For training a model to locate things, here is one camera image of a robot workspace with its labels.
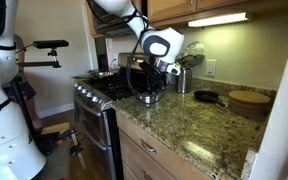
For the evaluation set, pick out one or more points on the flat wooden board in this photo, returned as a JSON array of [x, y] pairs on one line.
[[55, 128]]

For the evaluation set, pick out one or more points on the white wall outlet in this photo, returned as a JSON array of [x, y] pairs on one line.
[[211, 67]]

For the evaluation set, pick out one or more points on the silver frying pan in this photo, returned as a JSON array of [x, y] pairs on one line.
[[100, 74]]

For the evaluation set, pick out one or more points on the person in grey shirt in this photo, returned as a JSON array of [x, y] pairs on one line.
[[20, 50]]

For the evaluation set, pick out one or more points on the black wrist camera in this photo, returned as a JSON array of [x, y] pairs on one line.
[[148, 68]]

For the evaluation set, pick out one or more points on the under-cabinet light bar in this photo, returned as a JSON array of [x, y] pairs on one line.
[[219, 19]]

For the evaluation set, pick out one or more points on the wooden upper cabinet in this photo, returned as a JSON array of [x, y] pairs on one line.
[[170, 9]]

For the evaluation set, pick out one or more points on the large silver metal bowl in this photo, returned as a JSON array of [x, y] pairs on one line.
[[144, 97]]

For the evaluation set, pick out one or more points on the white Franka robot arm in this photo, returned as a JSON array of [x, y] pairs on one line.
[[4, 133]]

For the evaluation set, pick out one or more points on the black slotted spatula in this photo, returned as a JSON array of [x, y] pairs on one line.
[[194, 60]]

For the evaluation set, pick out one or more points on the stainless steel gas stove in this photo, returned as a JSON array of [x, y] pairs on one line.
[[97, 100]]

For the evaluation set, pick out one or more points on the perforated steel utensil canister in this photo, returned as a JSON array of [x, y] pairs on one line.
[[184, 81]]

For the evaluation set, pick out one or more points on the black orange clamp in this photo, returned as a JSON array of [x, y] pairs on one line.
[[55, 139]]

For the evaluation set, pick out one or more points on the dark range hood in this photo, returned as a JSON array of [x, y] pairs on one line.
[[107, 28]]

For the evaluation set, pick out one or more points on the grey workbench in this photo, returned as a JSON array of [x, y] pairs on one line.
[[55, 163]]

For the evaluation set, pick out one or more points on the wooden cabinet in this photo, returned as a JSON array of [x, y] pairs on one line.
[[170, 9], [140, 160]]

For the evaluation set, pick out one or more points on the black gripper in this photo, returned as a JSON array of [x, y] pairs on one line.
[[159, 76]]

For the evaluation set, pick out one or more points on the dark grey box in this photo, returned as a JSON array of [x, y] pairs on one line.
[[22, 90]]

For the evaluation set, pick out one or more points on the black cast iron skillet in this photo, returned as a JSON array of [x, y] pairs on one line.
[[206, 96]]

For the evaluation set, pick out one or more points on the wooden lower cabinet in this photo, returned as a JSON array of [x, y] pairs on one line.
[[140, 160]]

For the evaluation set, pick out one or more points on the black external stereo camera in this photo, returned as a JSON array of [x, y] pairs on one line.
[[50, 44]]

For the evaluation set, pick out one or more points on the round silver strainer utensil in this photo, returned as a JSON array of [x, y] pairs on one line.
[[195, 48]]

